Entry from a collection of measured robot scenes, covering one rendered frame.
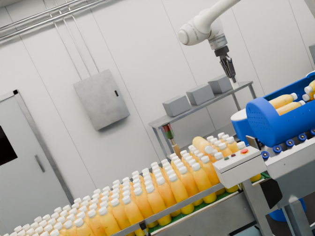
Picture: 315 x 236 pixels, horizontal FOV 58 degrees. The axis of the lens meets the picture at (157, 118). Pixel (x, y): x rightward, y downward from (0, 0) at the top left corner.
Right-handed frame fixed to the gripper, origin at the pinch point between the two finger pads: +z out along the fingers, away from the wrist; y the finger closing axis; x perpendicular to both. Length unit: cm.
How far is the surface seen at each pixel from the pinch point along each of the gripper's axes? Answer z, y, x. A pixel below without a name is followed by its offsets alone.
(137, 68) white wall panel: -42, -333, -21
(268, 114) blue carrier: 20.7, 11.2, 6.7
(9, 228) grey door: 103, -294, -306
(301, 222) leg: 86, 8, 3
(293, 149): 44.5, 10.2, 12.8
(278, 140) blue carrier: 36.2, 10.5, 6.5
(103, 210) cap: 27, 17, -89
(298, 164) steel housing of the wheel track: 52, 13, 11
